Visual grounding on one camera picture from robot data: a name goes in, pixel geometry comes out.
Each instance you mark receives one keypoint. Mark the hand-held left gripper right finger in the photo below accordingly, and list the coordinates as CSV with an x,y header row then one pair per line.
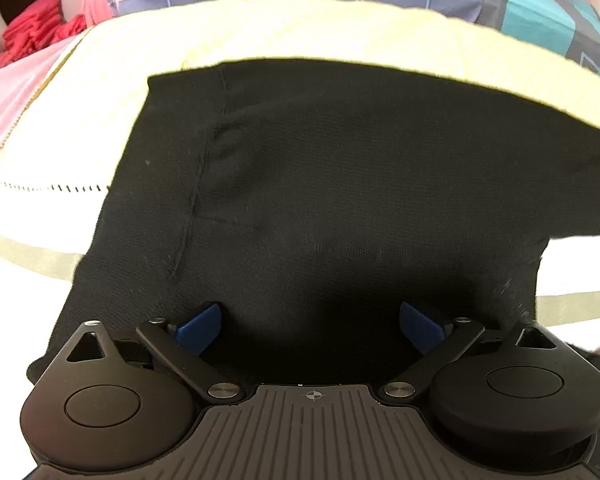
x,y
420,327

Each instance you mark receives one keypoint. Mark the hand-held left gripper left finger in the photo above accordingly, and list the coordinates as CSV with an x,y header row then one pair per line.
x,y
200,325

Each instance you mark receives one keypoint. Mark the black pants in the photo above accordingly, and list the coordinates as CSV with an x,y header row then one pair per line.
x,y
340,200

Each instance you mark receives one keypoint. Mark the pink sheet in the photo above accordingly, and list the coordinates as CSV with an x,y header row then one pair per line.
x,y
15,100

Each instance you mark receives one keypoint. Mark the yellow quilted blanket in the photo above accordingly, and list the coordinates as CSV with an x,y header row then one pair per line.
x,y
300,35

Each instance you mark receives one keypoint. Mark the teal and grey striped sheet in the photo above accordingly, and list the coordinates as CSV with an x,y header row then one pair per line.
x,y
545,15

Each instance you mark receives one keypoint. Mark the red blanket pile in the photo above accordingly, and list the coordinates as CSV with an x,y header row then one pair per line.
x,y
30,30

